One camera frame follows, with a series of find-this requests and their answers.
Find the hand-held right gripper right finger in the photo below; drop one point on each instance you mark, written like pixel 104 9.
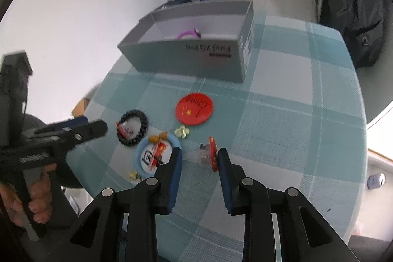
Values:
pixel 225 185

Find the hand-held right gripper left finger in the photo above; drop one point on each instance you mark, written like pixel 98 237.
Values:
pixel 173 179

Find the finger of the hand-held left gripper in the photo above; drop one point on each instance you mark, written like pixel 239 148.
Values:
pixel 76 121
pixel 92 130

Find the small red badge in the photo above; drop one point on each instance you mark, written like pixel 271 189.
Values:
pixel 214 154

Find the grey cardboard box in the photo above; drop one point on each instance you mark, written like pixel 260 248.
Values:
pixel 184 62

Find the person's left hand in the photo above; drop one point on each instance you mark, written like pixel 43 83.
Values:
pixel 40 199

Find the brown cardboard box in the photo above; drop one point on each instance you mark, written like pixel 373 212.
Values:
pixel 79 107

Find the card with red label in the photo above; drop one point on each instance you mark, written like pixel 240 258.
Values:
pixel 150 157

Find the small clear red packet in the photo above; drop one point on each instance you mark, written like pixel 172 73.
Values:
pixel 124 128

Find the pale flower hair clip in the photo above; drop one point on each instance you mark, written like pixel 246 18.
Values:
pixel 133 176
pixel 182 132

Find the teal plaid tablecloth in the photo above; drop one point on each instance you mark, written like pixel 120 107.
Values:
pixel 291 127

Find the small blue white cup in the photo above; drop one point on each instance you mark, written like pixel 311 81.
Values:
pixel 375 181

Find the white furniture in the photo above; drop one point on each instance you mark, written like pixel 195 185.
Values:
pixel 380 213

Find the black jacket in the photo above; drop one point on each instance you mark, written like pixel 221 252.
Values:
pixel 359 19

